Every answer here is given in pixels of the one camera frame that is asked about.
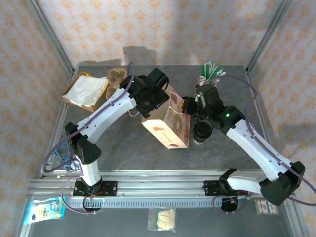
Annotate white donut print paper bag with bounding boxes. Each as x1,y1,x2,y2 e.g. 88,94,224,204
127,85,192,150

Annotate black plastic cup lid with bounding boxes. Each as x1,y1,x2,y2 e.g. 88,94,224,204
193,120,213,138

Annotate small red white sachet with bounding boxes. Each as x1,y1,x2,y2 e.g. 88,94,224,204
254,199,279,215

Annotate blue white snack packet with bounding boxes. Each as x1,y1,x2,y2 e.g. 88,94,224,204
23,196,67,226

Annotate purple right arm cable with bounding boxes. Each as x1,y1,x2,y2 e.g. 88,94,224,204
213,74,316,214

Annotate paper coffee cup black sleeve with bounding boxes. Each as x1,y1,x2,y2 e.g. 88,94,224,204
192,120,213,146

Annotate brown cardboard napkin box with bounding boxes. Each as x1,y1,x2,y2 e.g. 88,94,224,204
61,71,110,112

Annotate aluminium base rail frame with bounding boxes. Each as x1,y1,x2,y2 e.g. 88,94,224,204
26,169,296,198

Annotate clear zip bag yellow contents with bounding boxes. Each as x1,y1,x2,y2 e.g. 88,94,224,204
147,207,177,233

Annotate brown pulp cup carrier stack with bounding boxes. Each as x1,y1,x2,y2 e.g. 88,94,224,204
106,68,129,100

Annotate grey slotted cable duct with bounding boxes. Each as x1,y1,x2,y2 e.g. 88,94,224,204
65,198,224,208

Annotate white paper napkins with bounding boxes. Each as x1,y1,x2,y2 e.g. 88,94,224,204
66,75,109,107

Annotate aluminium frame post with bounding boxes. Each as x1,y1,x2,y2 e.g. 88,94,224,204
26,0,76,76
246,0,295,74

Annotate blue cable bundle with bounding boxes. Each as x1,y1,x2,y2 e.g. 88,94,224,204
54,143,78,172

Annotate aluminium table side rail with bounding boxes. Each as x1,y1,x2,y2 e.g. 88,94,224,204
39,69,76,178
245,66,289,178

